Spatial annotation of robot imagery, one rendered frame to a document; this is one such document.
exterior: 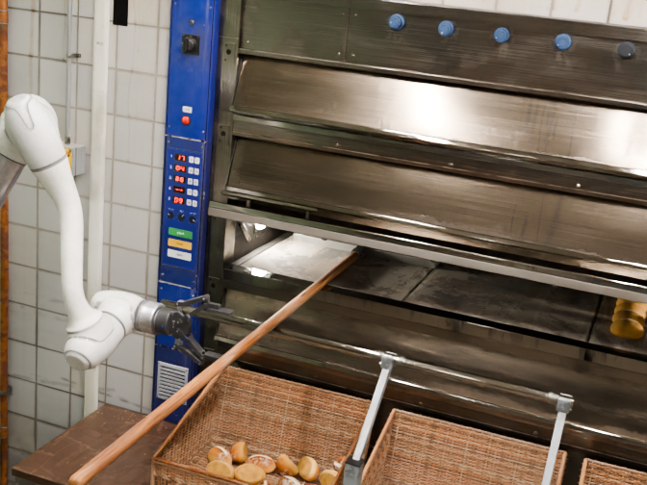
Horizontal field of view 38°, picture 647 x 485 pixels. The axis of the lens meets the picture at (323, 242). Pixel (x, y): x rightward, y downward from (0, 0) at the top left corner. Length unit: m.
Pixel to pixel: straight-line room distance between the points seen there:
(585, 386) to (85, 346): 1.45
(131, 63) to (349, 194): 0.86
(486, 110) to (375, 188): 0.42
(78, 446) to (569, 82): 1.93
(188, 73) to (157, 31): 0.18
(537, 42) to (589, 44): 0.14
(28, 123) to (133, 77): 0.78
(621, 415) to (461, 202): 0.78
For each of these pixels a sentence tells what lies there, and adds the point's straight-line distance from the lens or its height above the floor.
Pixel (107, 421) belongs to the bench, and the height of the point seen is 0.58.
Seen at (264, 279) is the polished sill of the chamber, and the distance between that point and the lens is 3.09.
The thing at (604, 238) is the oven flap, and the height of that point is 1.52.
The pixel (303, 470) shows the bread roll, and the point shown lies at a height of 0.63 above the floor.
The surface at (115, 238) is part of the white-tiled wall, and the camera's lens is 3.34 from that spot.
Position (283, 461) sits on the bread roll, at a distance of 3.09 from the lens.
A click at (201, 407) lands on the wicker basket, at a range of 3.13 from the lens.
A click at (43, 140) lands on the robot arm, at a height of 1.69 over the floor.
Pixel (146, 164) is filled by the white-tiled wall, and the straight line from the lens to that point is 3.21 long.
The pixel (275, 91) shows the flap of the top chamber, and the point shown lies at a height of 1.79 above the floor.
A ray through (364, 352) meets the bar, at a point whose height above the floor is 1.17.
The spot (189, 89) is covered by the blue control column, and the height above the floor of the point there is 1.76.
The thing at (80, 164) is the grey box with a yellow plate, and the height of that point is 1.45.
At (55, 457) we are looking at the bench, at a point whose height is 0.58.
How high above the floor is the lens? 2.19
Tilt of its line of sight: 17 degrees down
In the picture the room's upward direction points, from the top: 6 degrees clockwise
